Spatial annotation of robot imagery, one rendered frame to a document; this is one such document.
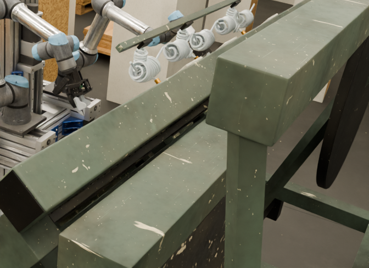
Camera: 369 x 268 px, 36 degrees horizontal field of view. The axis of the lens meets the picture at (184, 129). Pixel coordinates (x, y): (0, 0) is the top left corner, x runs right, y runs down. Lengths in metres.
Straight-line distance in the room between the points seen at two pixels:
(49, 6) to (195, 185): 3.77
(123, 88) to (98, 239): 4.65
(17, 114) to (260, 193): 2.25
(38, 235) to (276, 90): 0.58
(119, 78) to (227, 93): 4.88
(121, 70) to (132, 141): 4.35
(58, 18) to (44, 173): 3.95
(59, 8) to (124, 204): 3.91
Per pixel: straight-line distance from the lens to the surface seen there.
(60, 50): 2.42
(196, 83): 1.52
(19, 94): 2.91
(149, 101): 1.34
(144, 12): 5.30
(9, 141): 3.04
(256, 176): 0.80
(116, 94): 5.68
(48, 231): 1.13
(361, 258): 2.90
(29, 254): 1.11
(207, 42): 1.99
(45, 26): 2.67
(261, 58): 0.75
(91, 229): 1.04
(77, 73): 2.43
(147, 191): 1.15
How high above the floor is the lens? 2.44
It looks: 27 degrees down
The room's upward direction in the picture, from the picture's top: 9 degrees clockwise
